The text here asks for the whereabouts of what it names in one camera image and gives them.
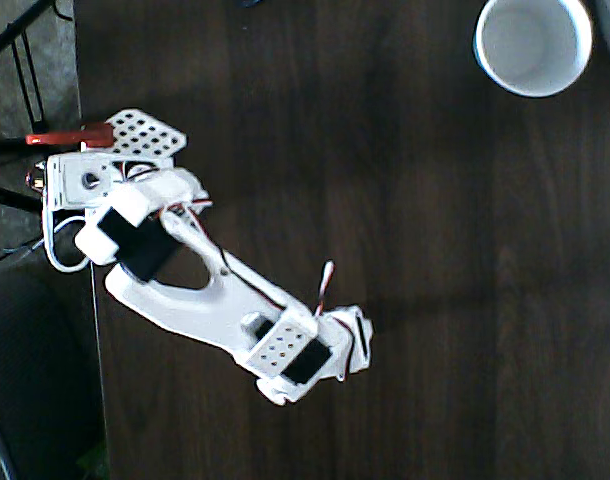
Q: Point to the white follower gripper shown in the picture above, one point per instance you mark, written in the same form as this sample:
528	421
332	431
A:
361	342

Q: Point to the white follower robot arm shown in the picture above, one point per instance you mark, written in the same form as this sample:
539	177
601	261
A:
200	300

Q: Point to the black metal frame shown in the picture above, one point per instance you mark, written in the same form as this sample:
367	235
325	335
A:
20	22

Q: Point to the white ceramic mug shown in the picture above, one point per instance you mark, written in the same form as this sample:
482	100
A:
532	45

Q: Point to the red clamp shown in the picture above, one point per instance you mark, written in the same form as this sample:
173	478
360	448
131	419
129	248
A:
70	136

